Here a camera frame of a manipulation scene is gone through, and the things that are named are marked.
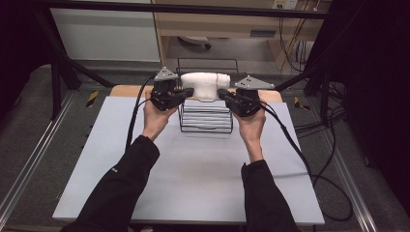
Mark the aluminium floor rail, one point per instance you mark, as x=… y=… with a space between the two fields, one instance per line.
x=349 y=180
x=35 y=154

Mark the black metal stand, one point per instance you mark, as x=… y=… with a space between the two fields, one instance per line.
x=324 y=87
x=56 y=83

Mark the yellow black floor tape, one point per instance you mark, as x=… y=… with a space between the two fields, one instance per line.
x=92 y=99
x=301 y=103

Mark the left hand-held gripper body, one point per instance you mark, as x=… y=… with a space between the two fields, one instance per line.
x=164 y=93

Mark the black curtain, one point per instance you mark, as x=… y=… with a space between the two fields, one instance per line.
x=19 y=48
x=377 y=80

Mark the black frame crossbar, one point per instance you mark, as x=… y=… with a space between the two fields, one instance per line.
x=193 y=9

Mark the person's right hand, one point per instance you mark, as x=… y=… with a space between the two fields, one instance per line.
x=253 y=129

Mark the person's left hand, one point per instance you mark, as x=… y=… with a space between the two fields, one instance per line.
x=154 y=121

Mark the white power strip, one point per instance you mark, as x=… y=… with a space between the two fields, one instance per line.
x=285 y=4

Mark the white chair base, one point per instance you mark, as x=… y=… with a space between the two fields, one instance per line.
x=195 y=40

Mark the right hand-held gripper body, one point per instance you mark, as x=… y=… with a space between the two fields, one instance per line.
x=246 y=101

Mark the light wooden desk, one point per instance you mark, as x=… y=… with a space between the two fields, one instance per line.
x=225 y=27

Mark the white towel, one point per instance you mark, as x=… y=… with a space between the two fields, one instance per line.
x=204 y=82

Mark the white cabinet panel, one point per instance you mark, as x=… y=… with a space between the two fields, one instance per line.
x=103 y=35

